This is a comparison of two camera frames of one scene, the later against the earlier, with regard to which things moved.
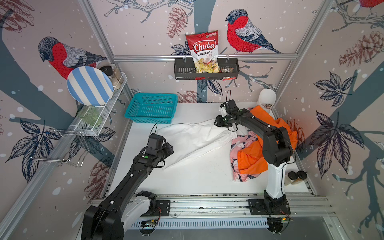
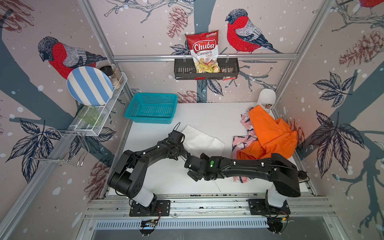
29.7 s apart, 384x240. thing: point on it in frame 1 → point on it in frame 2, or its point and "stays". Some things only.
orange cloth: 253,160 stays
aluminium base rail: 229,206 stays
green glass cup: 89,113 stays
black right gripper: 217,122 → 193,176
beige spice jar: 117,79 stays
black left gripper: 169,149 → 183,150
